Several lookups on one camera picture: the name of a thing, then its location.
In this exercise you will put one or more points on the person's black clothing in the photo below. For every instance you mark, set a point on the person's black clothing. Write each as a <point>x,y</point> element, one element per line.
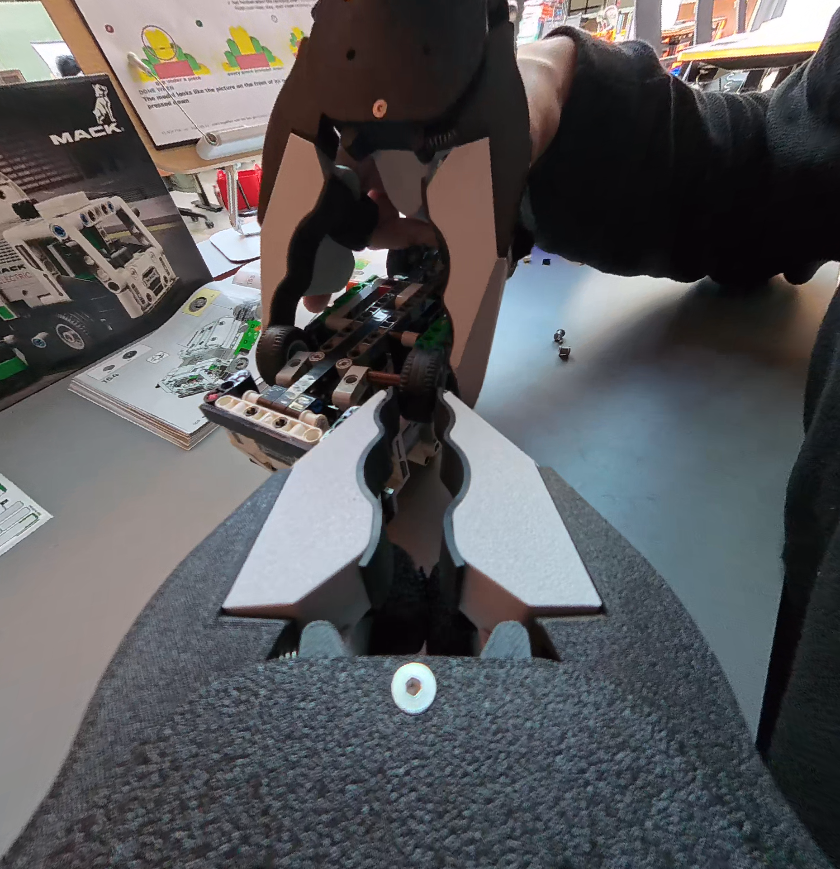
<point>820,543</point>

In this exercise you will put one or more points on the person's right hand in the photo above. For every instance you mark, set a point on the person's right hand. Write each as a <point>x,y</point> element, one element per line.
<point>406,231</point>

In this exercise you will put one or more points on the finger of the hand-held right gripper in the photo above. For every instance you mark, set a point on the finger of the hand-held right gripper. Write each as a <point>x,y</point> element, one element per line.
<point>291,203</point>
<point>477,271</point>

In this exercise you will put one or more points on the lego set box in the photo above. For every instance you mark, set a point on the lego set box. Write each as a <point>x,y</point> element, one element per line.
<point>87,237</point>

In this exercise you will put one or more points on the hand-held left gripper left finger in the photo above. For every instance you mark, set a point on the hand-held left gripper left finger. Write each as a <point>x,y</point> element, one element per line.
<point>304,529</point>

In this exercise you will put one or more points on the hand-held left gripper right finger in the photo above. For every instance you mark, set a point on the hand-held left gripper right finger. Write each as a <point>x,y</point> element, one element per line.
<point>521,529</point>

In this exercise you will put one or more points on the lego instruction booklet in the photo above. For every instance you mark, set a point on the lego instruction booklet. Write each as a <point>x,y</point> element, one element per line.
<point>169,380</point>

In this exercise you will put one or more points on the instruction sign board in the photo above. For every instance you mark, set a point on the instruction sign board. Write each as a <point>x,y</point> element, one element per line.
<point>209,41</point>

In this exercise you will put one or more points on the lego sticker sheet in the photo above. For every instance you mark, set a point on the lego sticker sheet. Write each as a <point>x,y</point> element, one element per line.
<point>9,516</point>

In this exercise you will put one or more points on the lego truck chassis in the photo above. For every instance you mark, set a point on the lego truck chassis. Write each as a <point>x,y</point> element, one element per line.
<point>338,339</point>

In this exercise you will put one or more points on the red plastic bin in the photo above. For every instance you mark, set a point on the red plastic bin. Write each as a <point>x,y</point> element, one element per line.
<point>247,187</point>

